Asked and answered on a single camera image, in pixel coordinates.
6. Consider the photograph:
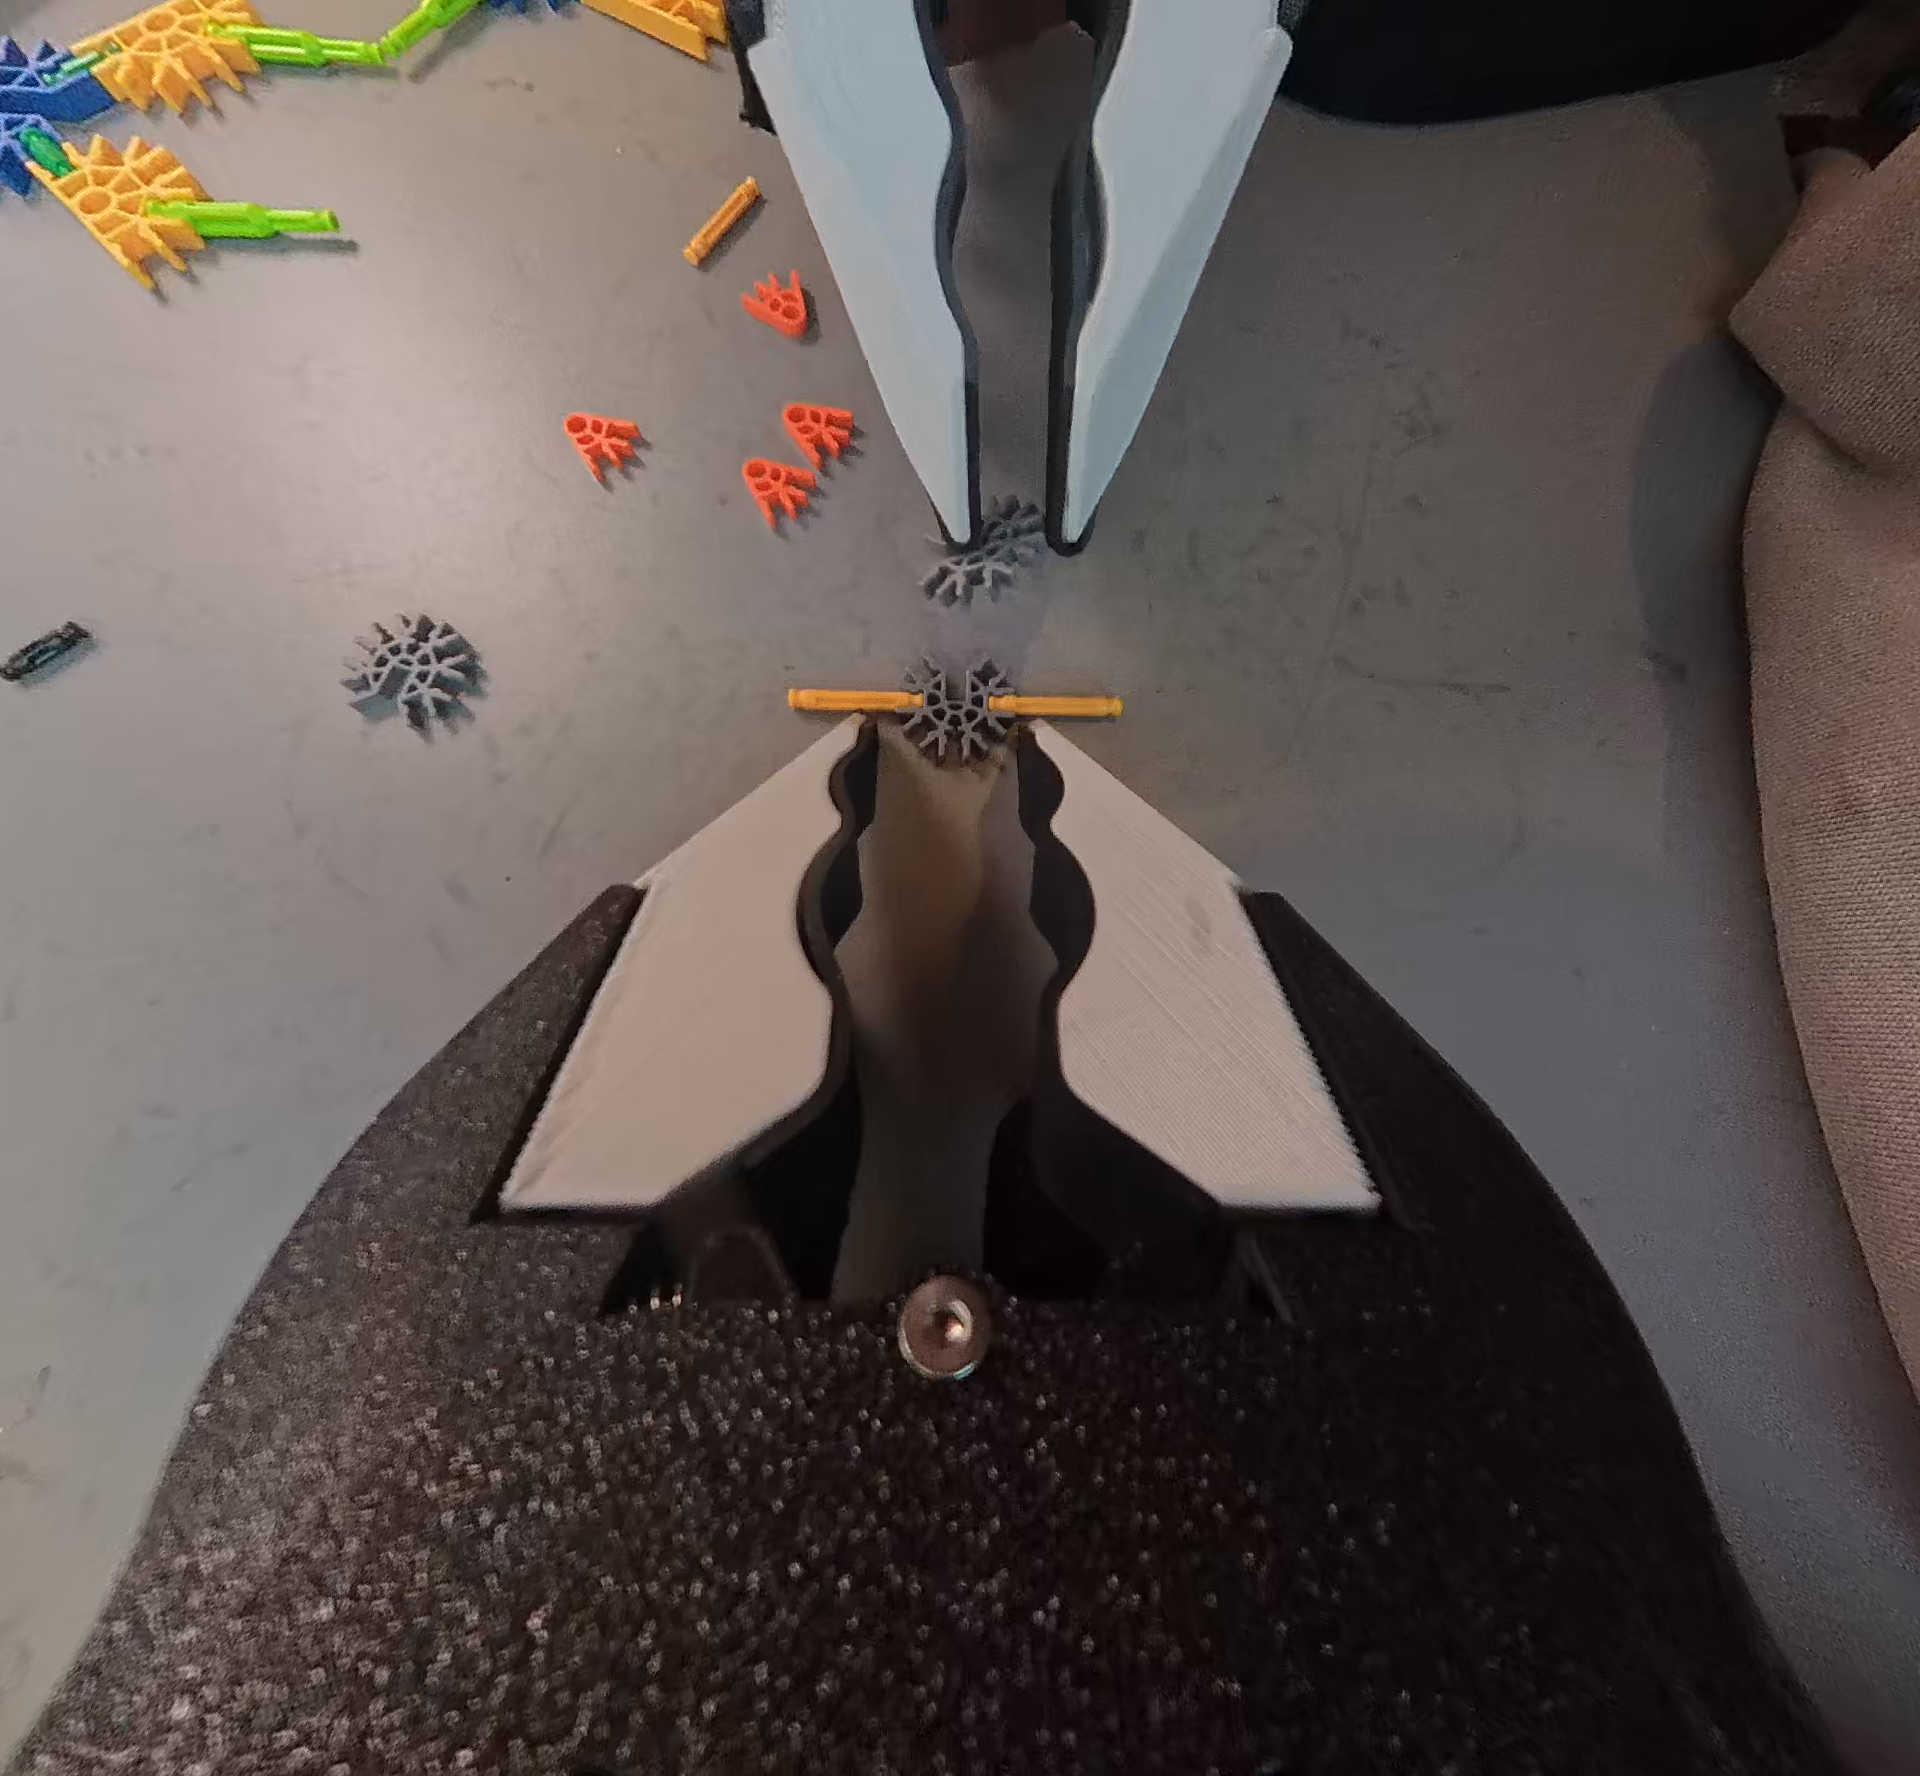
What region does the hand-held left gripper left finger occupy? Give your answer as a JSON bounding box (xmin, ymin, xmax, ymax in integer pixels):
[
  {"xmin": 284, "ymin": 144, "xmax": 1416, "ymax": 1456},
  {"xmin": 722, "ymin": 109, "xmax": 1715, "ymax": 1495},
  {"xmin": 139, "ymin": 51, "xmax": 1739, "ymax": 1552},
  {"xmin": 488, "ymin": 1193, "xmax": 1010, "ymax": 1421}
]
[{"xmin": 499, "ymin": 714, "xmax": 886, "ymax": 1215}]

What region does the grey snowflake connector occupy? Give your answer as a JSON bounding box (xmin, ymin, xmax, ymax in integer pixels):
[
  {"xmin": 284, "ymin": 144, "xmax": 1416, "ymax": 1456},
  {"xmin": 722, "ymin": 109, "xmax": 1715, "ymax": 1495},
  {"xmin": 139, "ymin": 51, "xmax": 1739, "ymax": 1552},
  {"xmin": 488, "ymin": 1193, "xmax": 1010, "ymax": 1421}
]
[
  {"xmin": 900, "ymin": 659, "xmax": 1013, "ymax": 765},
  {"xmin": 918, "ymin": 494, "xmax": 1047, "ymax": 608},
  {"xmin": 342, "ymin": 614, "xmax": 484, "ymax": 730}
]

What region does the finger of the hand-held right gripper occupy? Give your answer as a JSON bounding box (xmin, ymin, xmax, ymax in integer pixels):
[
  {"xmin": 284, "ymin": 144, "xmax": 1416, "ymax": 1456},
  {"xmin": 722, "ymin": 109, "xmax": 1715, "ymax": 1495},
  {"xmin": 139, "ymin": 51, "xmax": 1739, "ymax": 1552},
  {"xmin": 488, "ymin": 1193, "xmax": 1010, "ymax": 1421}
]
[
  {"xmin": 1046, "ymin": 0, "xmax": 1301, "ymax": 559},
  {"xmin": 745, "ymin": 0, "xmax": 993, "ymax": 542}
]

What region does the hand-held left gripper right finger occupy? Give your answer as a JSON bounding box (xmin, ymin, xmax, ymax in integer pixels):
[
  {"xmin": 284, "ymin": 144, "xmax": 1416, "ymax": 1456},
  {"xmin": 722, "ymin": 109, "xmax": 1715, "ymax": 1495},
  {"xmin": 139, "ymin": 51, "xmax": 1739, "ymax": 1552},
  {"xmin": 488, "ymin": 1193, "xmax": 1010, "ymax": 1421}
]
[{"xmin": 1017, "ymin": 723, "xmax": 1381, "ymax": 1218}]

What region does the toy model with red rod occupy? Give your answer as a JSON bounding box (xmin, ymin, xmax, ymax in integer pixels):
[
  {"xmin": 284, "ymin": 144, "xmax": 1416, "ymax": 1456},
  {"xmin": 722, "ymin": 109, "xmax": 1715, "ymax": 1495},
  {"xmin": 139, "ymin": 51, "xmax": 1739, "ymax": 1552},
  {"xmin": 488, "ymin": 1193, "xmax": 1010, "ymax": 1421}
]
[{"xmin": 0, "ymin": 0, "xmax": 406, "ymax": 292}]

